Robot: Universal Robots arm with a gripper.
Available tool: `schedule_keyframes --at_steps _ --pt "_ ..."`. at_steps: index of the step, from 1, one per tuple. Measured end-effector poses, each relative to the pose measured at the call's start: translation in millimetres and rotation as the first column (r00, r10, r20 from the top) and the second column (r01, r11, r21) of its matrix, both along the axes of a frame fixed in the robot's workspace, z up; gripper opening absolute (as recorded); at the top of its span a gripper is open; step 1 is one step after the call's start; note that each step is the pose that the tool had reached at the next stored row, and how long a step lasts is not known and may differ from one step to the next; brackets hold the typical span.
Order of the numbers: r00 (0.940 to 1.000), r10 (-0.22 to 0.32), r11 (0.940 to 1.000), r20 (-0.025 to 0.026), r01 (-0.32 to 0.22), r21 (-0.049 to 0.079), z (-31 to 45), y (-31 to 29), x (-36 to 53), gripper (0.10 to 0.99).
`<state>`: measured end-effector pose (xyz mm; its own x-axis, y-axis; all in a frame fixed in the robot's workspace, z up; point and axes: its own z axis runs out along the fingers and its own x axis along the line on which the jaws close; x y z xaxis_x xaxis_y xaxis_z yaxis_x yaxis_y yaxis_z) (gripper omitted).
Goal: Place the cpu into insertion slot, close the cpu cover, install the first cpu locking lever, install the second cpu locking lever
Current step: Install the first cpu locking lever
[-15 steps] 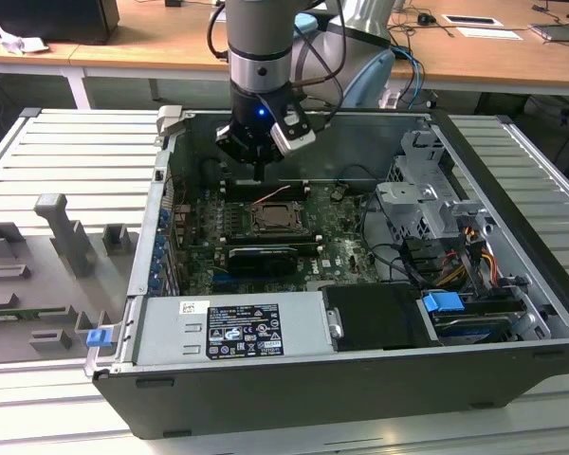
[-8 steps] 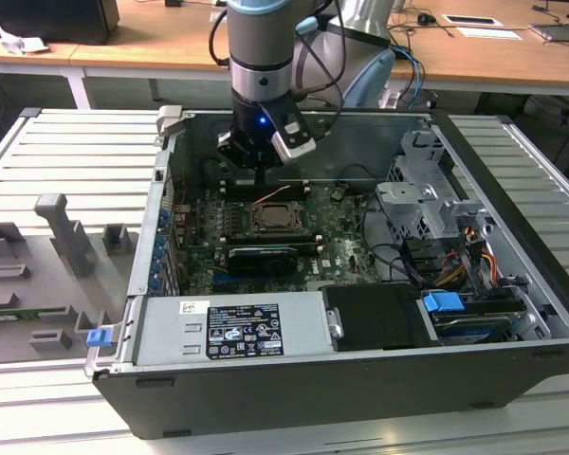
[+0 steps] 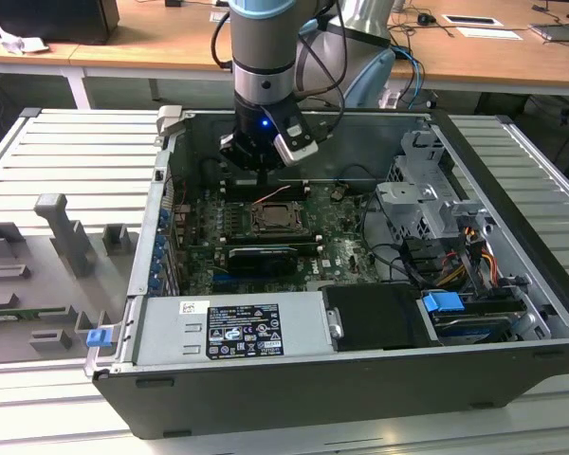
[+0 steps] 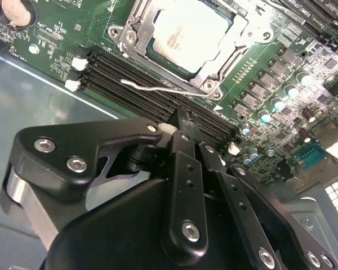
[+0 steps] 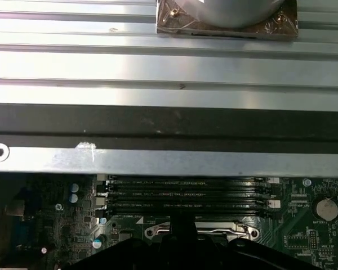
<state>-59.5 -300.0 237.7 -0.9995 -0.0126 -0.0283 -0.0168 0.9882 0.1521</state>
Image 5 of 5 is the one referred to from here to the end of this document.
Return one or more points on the green motherboard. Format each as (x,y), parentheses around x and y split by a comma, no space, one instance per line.
(298,239)

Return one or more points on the round coin battery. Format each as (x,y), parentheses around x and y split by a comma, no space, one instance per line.
(326,209)

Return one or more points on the metal locking lever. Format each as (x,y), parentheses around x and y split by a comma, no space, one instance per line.
(231,230)

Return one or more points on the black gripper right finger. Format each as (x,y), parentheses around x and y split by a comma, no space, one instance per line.
(214,253)

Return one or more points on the black RAM slot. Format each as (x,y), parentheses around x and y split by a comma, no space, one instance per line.
(228,216)
(214,206)
(214,194)
(186,183)

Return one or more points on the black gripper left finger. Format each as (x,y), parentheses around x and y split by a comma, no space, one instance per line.
(157,253)

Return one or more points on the black PC case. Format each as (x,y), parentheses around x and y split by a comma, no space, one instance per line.
(169,121)

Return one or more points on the CPU socket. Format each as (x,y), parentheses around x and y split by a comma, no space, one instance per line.
(150,226)

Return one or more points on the small cylindrical capacitor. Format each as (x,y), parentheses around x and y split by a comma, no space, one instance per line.
(102,220)
(74,188)
(98,242)
(73,198)

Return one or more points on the brown square base plate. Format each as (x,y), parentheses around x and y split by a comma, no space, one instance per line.
(171,25)

